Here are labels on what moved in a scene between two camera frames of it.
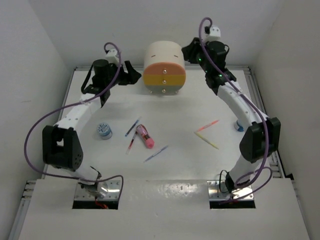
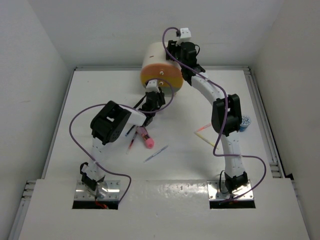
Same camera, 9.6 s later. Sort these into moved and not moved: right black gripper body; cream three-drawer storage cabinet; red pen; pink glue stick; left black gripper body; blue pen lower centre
Moved: left black gripper body; right black gripper body
Not moved: blue pen lower centre; pink glue stick; red pen; cream three-drawer storage cabinet
